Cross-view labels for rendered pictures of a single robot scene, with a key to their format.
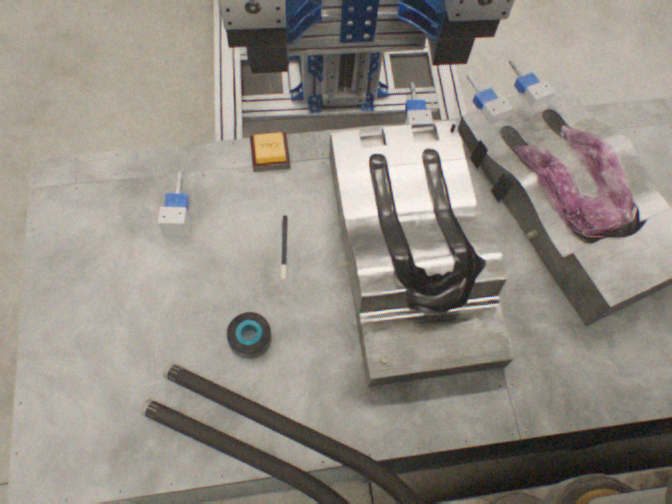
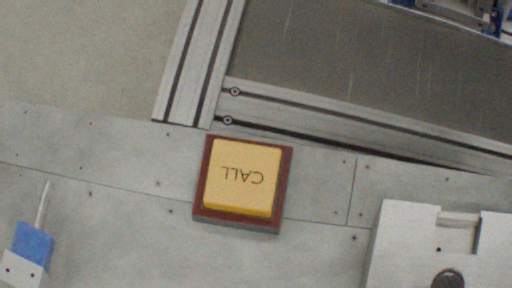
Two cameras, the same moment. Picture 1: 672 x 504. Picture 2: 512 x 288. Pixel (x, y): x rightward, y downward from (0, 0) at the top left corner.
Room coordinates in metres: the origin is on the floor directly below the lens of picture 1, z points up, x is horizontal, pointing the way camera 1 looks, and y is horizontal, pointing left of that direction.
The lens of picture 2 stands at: (0.41, 0.03, 1.86)
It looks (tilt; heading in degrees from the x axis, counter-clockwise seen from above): 70 degrees down; 20
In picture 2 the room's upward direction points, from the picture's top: 3 degrees clockwise
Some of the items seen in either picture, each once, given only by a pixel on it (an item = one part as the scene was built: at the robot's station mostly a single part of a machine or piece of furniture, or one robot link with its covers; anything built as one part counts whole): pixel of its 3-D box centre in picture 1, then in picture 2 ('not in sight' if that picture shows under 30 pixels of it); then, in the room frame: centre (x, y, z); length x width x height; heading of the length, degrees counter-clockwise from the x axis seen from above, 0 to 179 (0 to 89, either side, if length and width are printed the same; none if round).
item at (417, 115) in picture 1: (415, 107); not in sight; (0.88, -0.14, 0.83); 0.13 x 0.05 x 0.05; 9
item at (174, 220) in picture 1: (177, 200); (34, 239); (0.60, 0.33, 0.83); 0.13 x 0.05 x 0.05; 5
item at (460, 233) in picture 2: (371, 142); (454, 236); (0.75, -0.05, 0.87); 0.05 x 0.05 x 0.04; 13
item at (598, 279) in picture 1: (578, 186); not in sight; (0.70, -0.48, 0.86); 0.50 x 0.26 x 0.11; 30
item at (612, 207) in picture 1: (582, 174); not in sight; (0.70, -0.47, 0.90); 0.26 x 0.18 x 0.08; 30
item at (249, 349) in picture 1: (249, 335); not in sight; (0.33, 0.14, 0.82); 0.08 x 0.08 x 0.04
